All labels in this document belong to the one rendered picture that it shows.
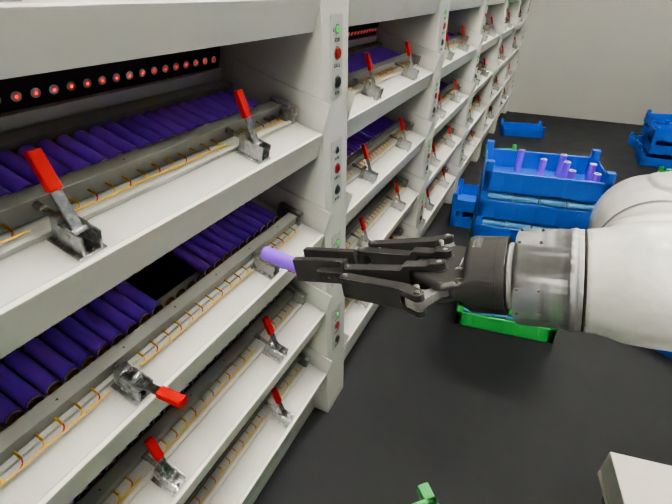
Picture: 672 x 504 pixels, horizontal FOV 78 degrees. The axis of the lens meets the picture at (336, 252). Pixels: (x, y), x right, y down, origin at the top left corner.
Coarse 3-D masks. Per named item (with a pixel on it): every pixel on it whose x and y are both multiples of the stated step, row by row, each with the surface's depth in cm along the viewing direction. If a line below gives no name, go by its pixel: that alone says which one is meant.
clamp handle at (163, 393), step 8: (136, 376) 46; (136, 384) 46; (144, 384) 46; (152, 384) 46; (152, 392) 45; (160, 392) 44; (168, 392) 44; (176, 392) 44; (168, 400) 44; (176, 400) 43; (184, 400) 44
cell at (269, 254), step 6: (264, 252) 52; (270, 252) 51; (276, 252) 51; (282, 252) 52; (264, 258) 52; (270, 258) 51; (276, 258) 51; (282, 258) 51; (288, 258) 51; (276, 264) 51; (282, 264) 51; (288, 264) 51; (294, 270) 50
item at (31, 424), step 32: (288, 224) 76; (192, 288) 58; (160, 320) 53; (192, 320) 56; (128, 352) 49; (64, 384) 44; (96, 384) 46; (32, 416) 41; (0, 448) 38; (0, 480) 37
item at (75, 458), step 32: (288, 192) 78; (320, 224) 78; (224, 288) 63; (256, 288) 64; (224, 320) 58; (160, 352) 52; (192, 352) 53; (160, 384) 49; (96, 416) 44; (128, 416) 45; (64, 448) 41; (96, 448) 42; (32, 480) 39; (64, 480) 39
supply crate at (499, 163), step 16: (496, 160) 125; (512, 160) 124; (528, 160) 123; (576, 160) 119; (592, 160) 116; (496, 176) 109; (512, 176) 107; (528, 176) 106; (544, 176) 105; (576, 176) 119; (608, 176) 100; (512, 192) 109; (528, 192) 108; (544, 192) 107; (560, 192) 106; (576, 192) 104; (592, 192) 103
